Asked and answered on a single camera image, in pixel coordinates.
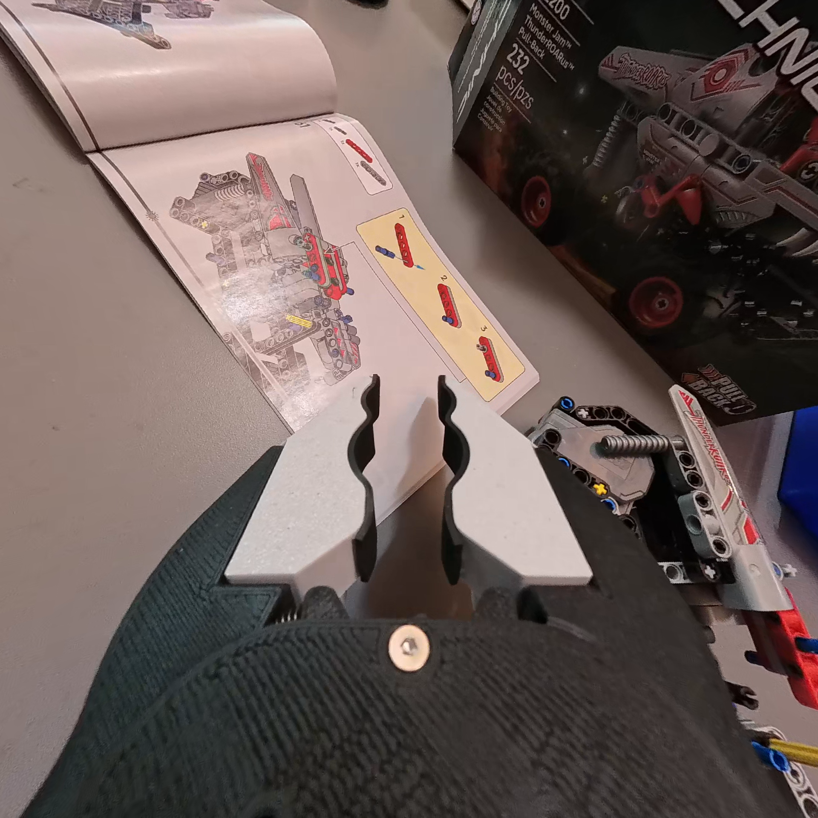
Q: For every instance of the black toy set box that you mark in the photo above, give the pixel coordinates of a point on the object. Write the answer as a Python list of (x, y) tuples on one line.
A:
[(639, 192)]

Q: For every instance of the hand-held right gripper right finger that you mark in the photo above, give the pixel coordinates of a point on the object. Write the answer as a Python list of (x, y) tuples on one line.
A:
[(517, 505)]

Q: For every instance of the grey red brick truck model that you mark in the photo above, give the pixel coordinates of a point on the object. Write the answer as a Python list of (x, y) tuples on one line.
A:
[(626, 470)]

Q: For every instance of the open instruction booklet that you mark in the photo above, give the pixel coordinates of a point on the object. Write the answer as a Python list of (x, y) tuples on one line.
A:
[(211, 76)]

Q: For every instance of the blue plastic bin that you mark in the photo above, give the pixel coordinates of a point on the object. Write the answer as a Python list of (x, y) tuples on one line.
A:
[(802, 485)]

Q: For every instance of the grey desk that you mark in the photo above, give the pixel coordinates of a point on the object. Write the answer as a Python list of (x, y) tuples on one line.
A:
[(96, 383)]

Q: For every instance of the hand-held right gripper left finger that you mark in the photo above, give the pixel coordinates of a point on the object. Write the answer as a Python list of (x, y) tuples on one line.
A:
[(300, 505)]

